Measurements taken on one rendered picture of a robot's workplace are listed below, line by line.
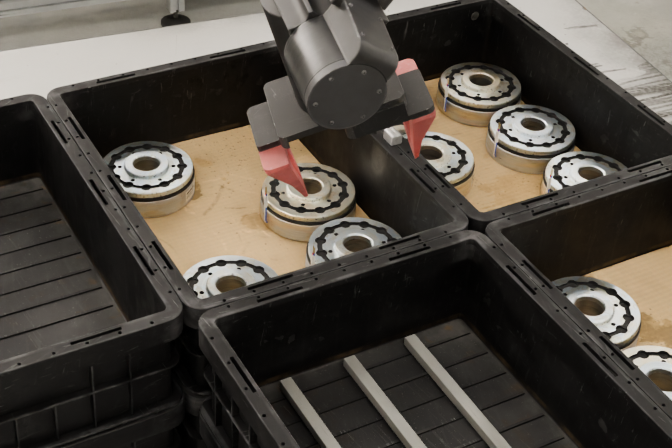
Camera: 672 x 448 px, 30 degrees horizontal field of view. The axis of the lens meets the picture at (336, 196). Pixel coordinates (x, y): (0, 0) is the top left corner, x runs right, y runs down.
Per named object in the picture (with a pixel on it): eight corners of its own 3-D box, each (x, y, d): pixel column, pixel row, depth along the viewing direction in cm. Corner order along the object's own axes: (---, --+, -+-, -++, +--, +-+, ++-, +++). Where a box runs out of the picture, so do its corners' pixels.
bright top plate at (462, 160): (368, 148, 144) (368, 143, 143) (440, 127, 148) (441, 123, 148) (416, 195, 137) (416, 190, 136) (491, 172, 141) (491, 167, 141)
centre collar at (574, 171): (560, 169, 142) (561, 164, 141) (597, 161, 143) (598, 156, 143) (583, 193, 138) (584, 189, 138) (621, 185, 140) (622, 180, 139)
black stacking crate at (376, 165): (52, 180, 143) (44, 95, 136) (283, 122, 155) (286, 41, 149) (193, 409, 116) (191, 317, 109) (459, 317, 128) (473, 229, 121)
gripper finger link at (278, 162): (371, 200, 102) (345, 123, 95) (288, 229, 103) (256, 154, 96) (350, 144, 107) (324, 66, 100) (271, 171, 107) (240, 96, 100)
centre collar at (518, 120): (503, 123, 149) (504, 118, 148) (535, 112, 151) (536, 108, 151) (529, 143, 145) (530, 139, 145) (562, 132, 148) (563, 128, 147)
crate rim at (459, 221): (43, 108, 137) (41, 90, 136) (286, 54, 150) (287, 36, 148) (191, 334, 110) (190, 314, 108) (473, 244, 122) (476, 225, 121)
